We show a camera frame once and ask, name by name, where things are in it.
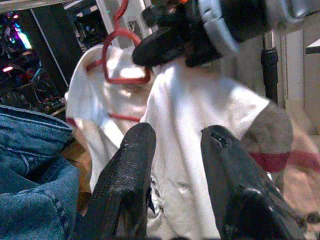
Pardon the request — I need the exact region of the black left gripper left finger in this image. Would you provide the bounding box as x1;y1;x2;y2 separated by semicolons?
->
84;122;157;240

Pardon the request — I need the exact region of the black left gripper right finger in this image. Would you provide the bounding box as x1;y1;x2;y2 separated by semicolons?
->
201;124;309;240

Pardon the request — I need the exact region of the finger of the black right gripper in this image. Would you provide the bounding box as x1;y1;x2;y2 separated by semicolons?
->
142;2;186;30
131;26;190;68

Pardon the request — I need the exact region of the red plastic hanger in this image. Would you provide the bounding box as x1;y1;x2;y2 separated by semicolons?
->
66;0;153;126

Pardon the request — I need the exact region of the white shirt with tan cuffs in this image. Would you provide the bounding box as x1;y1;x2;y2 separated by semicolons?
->
64;44;320;240

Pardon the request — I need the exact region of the blue denim garment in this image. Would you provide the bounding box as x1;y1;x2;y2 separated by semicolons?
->
0;104;93;240

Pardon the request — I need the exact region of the black desk shelf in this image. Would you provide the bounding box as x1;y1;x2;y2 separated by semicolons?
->
0;4;113;118

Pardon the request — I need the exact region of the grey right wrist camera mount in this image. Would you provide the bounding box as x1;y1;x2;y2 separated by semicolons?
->
197;0;242;56

